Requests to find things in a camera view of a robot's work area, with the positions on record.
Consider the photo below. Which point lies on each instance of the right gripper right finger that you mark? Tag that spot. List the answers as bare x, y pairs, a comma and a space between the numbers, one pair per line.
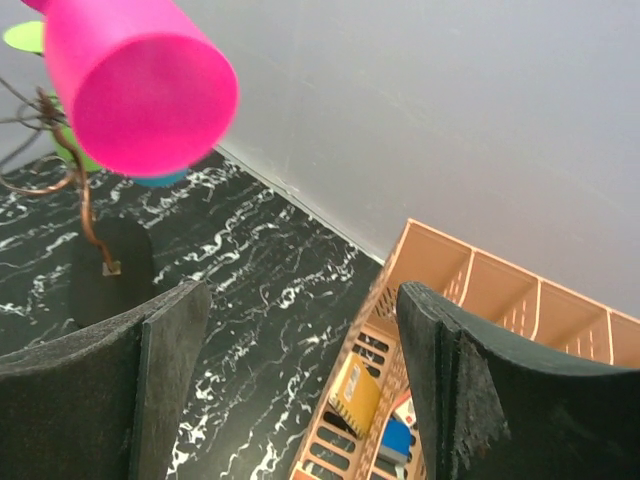
491, 404

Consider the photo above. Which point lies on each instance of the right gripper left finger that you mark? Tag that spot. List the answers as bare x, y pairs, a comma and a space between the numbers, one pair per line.
104, 402

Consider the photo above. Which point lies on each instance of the blue wine glass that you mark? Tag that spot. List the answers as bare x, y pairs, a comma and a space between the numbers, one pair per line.
161, 181

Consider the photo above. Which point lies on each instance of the magenta wine glass back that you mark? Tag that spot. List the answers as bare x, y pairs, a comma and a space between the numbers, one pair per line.
145, 91

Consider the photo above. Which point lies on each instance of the pink file organizer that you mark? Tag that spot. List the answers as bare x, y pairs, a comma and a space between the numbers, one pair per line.
495, 290

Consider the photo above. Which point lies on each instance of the blue item in organizer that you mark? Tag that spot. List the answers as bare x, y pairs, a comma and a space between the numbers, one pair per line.
395, 443

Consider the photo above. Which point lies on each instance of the yellow brush in organizer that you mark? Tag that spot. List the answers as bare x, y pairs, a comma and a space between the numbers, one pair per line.
355, 395

